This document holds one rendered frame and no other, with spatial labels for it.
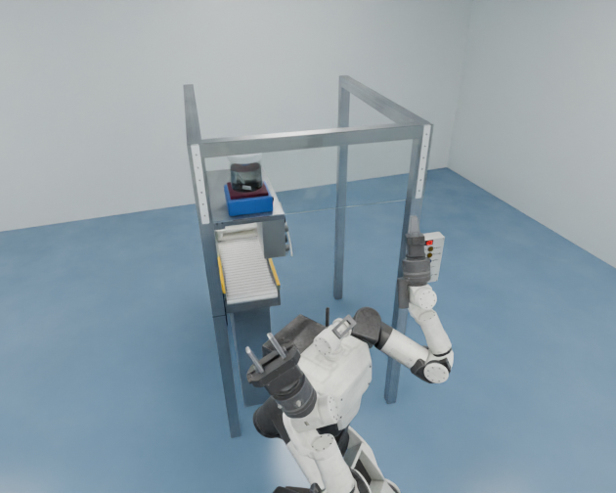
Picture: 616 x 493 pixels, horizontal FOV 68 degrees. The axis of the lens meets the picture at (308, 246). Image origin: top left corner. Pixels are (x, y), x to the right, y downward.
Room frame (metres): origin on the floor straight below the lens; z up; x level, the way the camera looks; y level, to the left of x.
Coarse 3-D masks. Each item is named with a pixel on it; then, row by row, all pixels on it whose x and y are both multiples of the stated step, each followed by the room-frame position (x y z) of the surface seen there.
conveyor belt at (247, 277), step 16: (240, 240) 2.36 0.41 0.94; (256, 240) 2.35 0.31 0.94; (224, 256) 2.17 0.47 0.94; (240, 256) 2.17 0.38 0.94; (256, 256) 2.17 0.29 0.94; (224, 272) 2.01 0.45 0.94; (240, 272) 2.01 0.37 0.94; (256, 272) 2.01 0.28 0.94; (240, 288) 1.87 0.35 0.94; (256, 288) 1.87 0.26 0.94; (272, 288) 1.87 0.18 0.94
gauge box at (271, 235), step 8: (256, 224) 2.01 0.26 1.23; (264, 224) 1.81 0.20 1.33; (272, 224) 1.82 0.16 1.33; (280, 224) 1.83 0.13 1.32; (264, 232) 1.81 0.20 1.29; (272, 232) 1.82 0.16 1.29; (280, 232) 1.83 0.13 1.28; (264, 240) 1.81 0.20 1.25; (272, 240) 1.82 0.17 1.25; (280, 240) 1.83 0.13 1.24; (264, 248) 1.81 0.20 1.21; (272, 248) 1.82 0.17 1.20; (280, 248) 1.83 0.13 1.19; (264, 256) 1.81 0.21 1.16; (272, 256) 1.82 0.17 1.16; (280, 256) 1.83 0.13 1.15
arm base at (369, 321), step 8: (360, 312) 1.20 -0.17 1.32; (368, 312) 1.21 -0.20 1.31; (376, 312) 1.21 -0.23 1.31; (360, 320) 1.18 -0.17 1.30; (368, 320) 1.18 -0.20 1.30; (376, 320) 1.19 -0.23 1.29; (352, 328) 1.15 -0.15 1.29; (360, 328) 1.15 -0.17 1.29; (368, 328) 1.16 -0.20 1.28; (376, 328) 1.16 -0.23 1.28; (360, 336) 1.14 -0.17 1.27; (368, 336) 1.13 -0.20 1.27; (376, 336) 1.14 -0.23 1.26; (368, 344) 1.15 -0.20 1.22
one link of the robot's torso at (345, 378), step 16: (304, 320) 1.20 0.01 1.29; (288, 336) 1.12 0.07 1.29; (304, 336) 1.11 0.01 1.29; (352, 336) 1.12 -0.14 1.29; (304, 352) 1.04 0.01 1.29; (352, 352) 1.04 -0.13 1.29; (368, 352) 1.07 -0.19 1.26; (304, 368) 0.98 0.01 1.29; (320, 368) 0.98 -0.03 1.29; (336, 368) 0.97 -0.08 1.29; (352, 368) 0.99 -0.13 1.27; (368, 368) 1.03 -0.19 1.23; (320, 384) 0.92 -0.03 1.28; (336, 384) 0.93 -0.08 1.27; (352, 384) 0.96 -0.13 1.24; (368, 384) 1.04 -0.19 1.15; (336, 400) 0.90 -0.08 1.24; (352, 400) 0.96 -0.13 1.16; (352, 416) 0.99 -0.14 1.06; (320, 432) 0.93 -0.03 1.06; (336, 432) 0.93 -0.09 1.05
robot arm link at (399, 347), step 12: (396, 336) 1.16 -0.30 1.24; (384, 348) 1.14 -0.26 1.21; (396, 348) 1.13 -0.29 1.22; (408, 348) 1.13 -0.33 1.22; (420, 348) 1.14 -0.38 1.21; (396, 360) 1.13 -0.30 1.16; (408, 360) 1.11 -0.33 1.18; (420, 360) 1.10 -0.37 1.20; (420, 372) 1.07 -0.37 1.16; (432, 372) 1.06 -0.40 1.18; (444, 372) 1.05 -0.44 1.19
